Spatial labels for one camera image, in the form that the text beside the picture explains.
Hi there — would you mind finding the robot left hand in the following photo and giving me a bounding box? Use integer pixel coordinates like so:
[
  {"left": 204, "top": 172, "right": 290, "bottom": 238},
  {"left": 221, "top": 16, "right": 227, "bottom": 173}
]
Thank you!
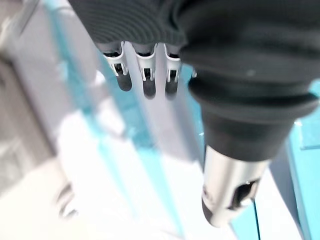
[{"left": 67, "top": 0, "right": 320, "bottom": 228}]

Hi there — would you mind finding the white drawer blue handle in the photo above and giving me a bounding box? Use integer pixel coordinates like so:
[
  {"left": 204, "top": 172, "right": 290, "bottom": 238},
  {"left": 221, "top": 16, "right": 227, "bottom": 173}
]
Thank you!
[{"left": 229, "top": 82, "right": 320, "bottom": 240}]

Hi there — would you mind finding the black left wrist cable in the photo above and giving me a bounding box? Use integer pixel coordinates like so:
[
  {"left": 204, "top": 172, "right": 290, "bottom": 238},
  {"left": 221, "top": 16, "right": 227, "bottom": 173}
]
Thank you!
[{"left": 251, "top": 194, "right": 262, "bottom": 240}]

